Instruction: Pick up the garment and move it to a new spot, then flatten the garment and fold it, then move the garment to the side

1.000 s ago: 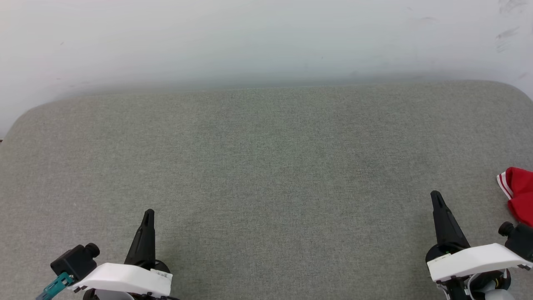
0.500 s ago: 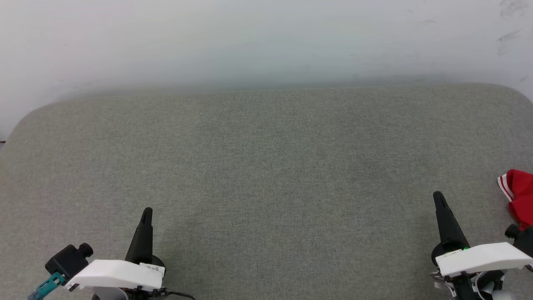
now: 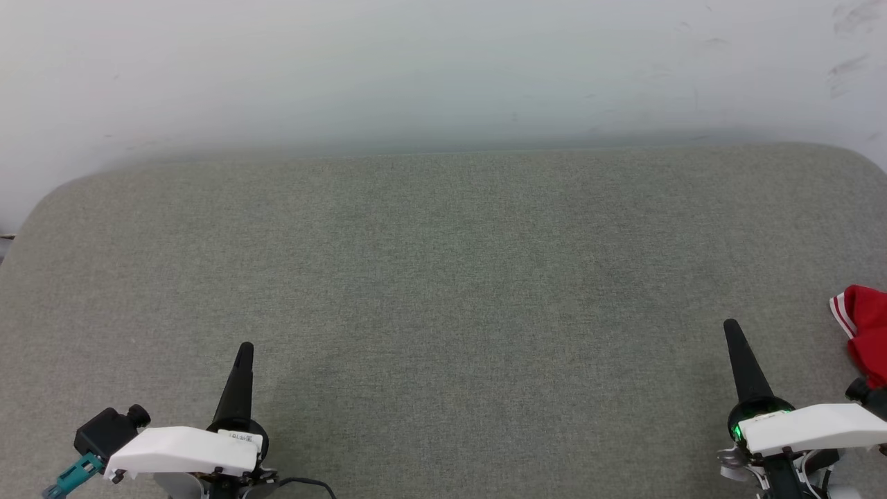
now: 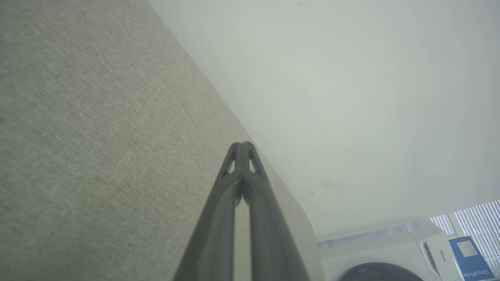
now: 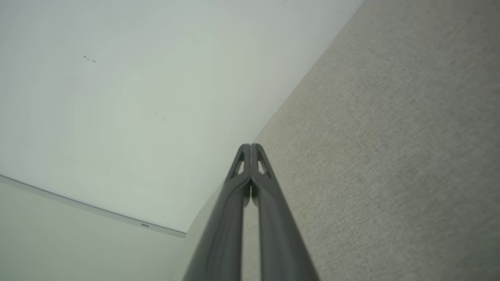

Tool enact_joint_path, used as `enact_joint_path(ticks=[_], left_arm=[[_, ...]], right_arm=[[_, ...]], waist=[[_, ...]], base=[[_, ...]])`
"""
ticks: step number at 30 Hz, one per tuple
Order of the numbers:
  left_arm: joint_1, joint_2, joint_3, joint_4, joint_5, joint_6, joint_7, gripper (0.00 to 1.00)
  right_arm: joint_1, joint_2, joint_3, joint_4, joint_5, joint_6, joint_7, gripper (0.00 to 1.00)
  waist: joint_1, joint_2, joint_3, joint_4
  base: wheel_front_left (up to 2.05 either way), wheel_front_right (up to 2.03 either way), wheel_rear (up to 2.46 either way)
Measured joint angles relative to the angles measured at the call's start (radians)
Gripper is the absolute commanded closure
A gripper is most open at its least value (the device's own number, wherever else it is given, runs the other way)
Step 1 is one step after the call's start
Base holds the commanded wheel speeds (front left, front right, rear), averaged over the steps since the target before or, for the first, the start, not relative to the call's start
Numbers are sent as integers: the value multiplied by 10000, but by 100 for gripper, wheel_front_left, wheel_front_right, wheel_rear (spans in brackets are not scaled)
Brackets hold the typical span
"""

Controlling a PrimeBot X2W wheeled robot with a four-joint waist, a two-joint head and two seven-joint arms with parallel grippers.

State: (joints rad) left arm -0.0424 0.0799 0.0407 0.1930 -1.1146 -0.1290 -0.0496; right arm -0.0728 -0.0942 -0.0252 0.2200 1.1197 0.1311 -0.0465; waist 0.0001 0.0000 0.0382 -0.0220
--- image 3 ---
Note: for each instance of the red and white shirt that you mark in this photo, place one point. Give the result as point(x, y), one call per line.
point(870, 326)

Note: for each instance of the grey fabric sofa cushion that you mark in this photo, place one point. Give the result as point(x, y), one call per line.
point(443, 291)

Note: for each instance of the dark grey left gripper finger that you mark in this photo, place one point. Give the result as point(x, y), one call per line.
point(239, 391)

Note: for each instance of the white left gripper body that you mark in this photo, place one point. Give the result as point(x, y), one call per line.
point(180, 450)

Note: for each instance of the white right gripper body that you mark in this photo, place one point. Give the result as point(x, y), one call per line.
point(811, 426)

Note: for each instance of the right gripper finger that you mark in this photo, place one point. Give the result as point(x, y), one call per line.
point(747, 367)

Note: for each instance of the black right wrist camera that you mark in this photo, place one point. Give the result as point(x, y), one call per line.
point(866, 391)

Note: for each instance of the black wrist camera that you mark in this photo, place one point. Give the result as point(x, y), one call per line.
point(866, 391)
point(104, 433)

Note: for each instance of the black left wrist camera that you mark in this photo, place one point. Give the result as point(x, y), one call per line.
point(104, 433)

